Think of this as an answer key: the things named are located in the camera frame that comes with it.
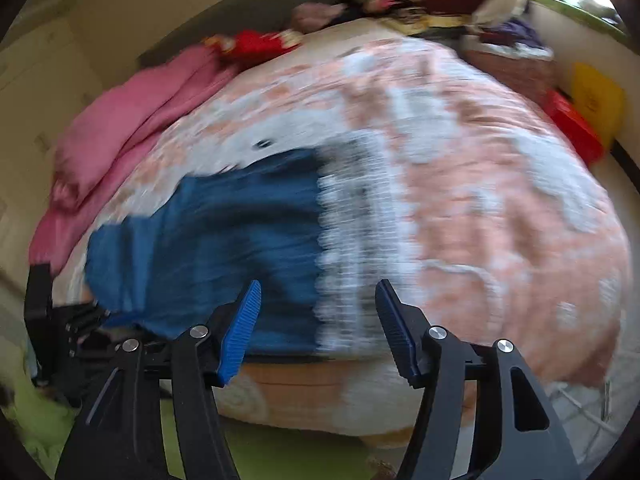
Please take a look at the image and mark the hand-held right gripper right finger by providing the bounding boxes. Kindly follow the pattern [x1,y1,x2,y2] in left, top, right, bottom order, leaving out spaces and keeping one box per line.
[375,279,583,480]

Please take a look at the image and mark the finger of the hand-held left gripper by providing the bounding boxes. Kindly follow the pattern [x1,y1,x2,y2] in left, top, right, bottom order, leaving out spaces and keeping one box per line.
[67,327,123,361]
[54,302,110,333]

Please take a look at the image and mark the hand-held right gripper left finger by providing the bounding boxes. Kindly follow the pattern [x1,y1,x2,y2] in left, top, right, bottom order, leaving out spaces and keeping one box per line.
[54,280,262,480]

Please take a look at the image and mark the blue pants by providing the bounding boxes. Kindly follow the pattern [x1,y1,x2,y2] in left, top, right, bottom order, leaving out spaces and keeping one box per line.
[82,142,373,356]

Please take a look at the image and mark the person's left forearm green sleeve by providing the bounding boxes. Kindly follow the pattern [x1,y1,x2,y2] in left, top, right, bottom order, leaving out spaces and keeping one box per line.
[0,355,78,480]

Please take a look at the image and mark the person's green garment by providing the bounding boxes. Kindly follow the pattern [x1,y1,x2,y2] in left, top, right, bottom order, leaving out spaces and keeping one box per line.
[160,400,401,480]

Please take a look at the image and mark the peach and white printed blanket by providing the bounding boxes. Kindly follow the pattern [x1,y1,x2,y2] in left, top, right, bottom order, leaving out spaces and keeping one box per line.
[50,35,633,448]

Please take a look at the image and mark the pink duvet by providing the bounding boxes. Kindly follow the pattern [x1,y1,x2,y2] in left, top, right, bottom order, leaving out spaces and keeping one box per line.
[27,45,241,271]

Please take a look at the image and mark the cream wardrobe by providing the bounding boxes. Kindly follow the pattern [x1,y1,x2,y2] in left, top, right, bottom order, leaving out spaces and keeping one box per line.
[0,5,106,266]

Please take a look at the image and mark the red plastic box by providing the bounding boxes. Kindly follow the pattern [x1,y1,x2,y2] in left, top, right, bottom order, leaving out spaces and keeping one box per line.
[542,89,606,166]

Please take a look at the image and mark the brown cloth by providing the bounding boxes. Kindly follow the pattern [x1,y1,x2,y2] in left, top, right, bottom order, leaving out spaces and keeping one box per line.
[460,42,558,103]

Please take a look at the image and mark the red patterned cloth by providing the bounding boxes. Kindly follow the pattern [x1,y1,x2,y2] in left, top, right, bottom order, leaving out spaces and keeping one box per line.
[202,30,303,63]

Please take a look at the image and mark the purple clothes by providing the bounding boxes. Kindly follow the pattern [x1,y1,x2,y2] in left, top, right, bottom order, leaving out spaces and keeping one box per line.
[477,19,553,58]

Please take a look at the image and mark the grey bed headboard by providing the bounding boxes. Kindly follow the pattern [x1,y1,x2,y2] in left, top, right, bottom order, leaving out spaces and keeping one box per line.
[137,0,361,68]

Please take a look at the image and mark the mauve cloth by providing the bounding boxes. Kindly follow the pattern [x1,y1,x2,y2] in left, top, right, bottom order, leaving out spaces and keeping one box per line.
[290,2,348,31]

